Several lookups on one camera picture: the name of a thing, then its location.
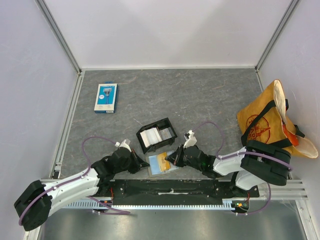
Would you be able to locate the gold yellow credit card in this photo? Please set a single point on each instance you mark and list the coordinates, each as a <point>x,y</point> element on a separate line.
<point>163,164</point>

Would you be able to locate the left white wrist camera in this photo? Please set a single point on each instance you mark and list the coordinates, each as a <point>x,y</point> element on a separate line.
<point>124,144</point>

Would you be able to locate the blue razor package box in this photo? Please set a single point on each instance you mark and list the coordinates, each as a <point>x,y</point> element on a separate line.
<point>106,98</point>

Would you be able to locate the grey slotted cable duct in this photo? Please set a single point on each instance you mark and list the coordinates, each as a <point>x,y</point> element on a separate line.
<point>88,204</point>

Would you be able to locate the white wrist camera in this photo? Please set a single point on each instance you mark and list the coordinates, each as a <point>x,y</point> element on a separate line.
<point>124,144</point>
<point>190,139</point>

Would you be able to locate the black plastic card box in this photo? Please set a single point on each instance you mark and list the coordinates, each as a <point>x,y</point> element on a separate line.
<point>160,124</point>

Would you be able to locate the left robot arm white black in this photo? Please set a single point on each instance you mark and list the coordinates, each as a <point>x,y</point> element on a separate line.
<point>41,200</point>

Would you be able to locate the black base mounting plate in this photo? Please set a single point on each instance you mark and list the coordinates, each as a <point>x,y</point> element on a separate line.
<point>172,192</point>

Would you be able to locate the grey card holder wallet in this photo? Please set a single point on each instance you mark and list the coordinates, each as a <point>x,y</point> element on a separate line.
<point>153,168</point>

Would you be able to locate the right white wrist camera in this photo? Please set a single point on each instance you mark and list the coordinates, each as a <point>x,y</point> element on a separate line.
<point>190,139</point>

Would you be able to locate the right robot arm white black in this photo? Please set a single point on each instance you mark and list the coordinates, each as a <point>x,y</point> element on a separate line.
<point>252,165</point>

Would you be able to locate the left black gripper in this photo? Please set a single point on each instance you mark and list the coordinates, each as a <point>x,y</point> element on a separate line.
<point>138,163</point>

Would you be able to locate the yellow tote bag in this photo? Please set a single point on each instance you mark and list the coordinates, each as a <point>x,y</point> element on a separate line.
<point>265,120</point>

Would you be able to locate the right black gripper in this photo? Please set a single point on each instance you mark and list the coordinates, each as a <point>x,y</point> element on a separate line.
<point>180,155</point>

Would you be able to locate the white card stack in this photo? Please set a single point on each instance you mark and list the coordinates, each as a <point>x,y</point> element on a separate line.
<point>154,136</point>

